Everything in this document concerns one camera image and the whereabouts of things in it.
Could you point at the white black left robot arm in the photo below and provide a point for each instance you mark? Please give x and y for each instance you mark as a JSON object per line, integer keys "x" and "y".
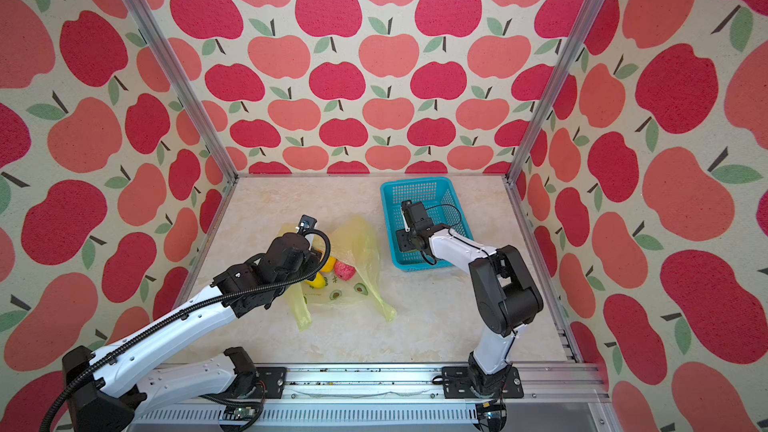
{"x": 107, "y": 388}

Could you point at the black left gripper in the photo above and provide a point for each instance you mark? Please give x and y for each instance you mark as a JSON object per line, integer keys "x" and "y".
{"x": 314, "y": 260}

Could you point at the aluminium right rear corner post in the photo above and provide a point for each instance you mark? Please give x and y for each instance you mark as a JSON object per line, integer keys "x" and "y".
{"x": 573, "y": 45}

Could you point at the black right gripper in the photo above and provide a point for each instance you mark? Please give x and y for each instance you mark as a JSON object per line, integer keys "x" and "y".
{"x": 400, "y": 240}

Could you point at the teal plastic mesh basket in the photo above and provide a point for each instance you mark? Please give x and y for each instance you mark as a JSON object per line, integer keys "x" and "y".
{"x": 443, "y": 206}

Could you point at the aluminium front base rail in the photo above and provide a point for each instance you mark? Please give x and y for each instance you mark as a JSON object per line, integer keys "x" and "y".
{"x": 338, "y": 396}

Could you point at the aluminium left rear corner post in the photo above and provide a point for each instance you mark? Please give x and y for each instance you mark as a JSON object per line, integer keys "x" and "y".
{"x": 173, "y": 69}

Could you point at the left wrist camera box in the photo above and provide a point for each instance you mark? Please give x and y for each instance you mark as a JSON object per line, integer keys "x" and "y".
{"x": 306, "y": 223}

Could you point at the aluminium corner post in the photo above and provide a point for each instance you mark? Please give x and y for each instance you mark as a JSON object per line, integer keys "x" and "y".
{"x": 573, "y": 45}
{"x": 173, "y": 69}

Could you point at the pink toy fruit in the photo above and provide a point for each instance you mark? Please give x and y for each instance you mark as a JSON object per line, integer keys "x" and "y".
{"x": 344, "y": 271}

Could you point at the orange toy fruit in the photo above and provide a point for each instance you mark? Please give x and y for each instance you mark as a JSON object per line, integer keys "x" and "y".
{"x": 329, "y": 265}

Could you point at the yellow translucent plastic bag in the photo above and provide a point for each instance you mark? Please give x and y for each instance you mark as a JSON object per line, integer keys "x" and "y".
{"x": 353, "y": 242}

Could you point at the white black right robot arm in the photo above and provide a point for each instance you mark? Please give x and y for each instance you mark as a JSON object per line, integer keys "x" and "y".
{"x": 506, "y": 295}

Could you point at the yellow toy lemon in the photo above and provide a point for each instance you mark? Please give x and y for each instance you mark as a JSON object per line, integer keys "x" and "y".
{"x": 318, "y": 282}

